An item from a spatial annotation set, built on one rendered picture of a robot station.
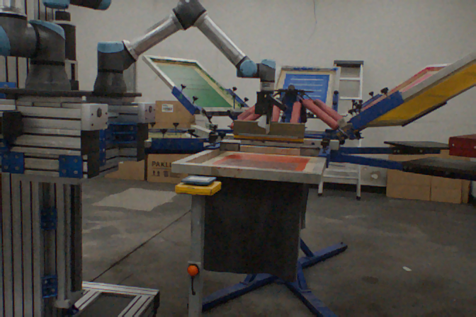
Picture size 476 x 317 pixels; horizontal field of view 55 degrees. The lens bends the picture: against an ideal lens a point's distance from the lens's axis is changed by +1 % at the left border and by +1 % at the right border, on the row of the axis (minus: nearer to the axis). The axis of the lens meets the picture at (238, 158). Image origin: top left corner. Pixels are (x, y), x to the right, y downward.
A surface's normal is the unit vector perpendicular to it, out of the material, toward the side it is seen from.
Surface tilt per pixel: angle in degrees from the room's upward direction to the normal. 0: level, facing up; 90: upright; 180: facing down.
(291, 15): 90
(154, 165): 90
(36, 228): 90
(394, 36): 90
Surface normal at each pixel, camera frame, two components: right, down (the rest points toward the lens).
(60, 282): -0.18, 0.13
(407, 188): -0.21, -0.13
